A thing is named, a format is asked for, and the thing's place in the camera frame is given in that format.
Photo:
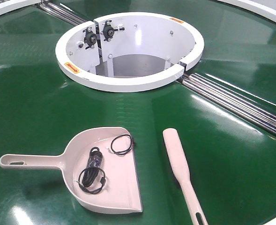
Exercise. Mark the beige hand broom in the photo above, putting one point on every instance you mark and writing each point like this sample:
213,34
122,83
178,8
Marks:
181,172

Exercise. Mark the beige plastic dustpan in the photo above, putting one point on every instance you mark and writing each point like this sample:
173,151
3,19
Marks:
120,193

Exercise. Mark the right steel conveyor rollers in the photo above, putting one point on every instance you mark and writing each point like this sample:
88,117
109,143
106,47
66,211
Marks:
231,100

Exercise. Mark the steel conveyor rollers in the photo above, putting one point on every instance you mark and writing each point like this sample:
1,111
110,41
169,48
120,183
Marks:
60,12
231,100

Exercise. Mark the rear steel conveyor rollers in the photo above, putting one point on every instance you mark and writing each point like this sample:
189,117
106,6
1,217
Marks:
60,12

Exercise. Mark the orange arrow warning sticker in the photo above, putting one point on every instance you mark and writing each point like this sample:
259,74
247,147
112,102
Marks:
72,67

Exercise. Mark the right black bearing block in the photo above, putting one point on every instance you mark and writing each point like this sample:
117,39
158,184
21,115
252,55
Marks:
108,31

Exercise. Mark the black bearing block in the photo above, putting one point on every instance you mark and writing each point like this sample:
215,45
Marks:
90,38
108,31

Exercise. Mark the left black bearing block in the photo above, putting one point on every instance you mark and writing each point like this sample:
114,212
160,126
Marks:
90,38

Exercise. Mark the orange rear warning sticker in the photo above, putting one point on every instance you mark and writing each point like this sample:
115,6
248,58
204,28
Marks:
177,20

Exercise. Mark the white outer rim right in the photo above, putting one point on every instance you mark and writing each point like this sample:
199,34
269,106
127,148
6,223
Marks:
254,7

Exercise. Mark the white rim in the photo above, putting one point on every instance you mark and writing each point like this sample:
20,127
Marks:
12,5
254,7

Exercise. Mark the white outer rim left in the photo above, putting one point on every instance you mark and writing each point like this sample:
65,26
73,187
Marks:
12,5

